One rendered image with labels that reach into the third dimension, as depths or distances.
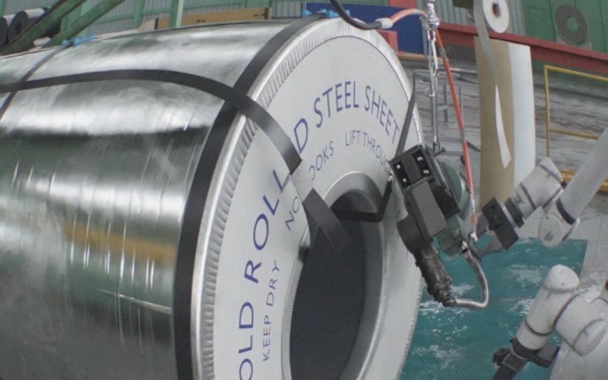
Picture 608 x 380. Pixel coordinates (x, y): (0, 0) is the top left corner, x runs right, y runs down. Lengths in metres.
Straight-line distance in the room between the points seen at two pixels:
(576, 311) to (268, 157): 0.64
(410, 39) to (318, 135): 9.22
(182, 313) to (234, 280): 0.14
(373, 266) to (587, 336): 0.83
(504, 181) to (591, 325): 5.12
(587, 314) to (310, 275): 0.93
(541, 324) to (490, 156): 5.08
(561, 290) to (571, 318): 0.07
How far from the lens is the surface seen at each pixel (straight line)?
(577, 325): 1.53
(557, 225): 2.05
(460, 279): 4.91
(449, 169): 2.09
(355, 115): 1.85
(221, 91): 1.45
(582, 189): 2.03
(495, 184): 6.62
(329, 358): 2.15
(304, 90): 1.63
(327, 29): 1.71
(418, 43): 10.87
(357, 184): 1.89
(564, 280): 1.55
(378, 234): 2.06
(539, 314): 1.58
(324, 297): 2.18
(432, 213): 1.91
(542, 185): 2.20
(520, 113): 6.54
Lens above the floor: 1.38
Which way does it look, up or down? 11 degrees down
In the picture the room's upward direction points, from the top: 1 degrees clockwise
